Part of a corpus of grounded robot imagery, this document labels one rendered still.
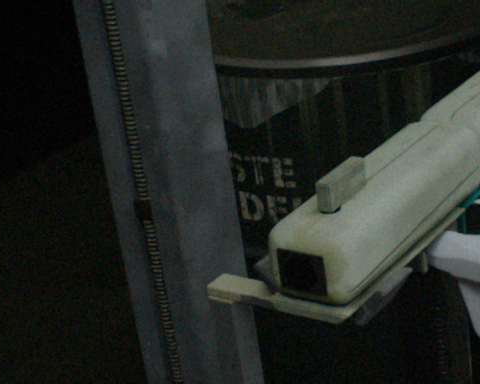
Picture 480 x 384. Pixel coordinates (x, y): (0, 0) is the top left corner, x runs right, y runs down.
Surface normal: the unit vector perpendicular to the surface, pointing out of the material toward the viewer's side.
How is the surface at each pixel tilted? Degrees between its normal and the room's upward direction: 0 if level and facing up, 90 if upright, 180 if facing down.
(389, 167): 0
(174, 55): 90
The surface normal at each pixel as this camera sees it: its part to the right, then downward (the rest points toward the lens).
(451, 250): -0.68, -0.49
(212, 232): 0.83, 0.13
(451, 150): 0.51, -0.55
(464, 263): -0.72, 0.36
